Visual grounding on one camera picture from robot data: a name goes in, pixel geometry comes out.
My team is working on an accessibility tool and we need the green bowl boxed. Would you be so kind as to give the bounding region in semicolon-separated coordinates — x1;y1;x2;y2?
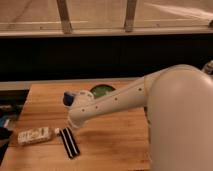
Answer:
90;84;115;98

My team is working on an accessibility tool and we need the white plastic bottle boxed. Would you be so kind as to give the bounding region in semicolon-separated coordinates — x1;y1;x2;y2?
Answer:
17;127;60;145

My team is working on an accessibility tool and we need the black striped eraser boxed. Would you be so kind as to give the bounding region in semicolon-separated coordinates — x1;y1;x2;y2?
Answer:
60;127;80;159

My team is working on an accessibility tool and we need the white cup with blue object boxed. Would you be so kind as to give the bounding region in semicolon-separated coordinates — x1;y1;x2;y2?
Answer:
63;91;76;106

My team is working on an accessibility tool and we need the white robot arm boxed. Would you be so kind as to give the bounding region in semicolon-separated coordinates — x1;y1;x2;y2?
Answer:
68;60;213;171

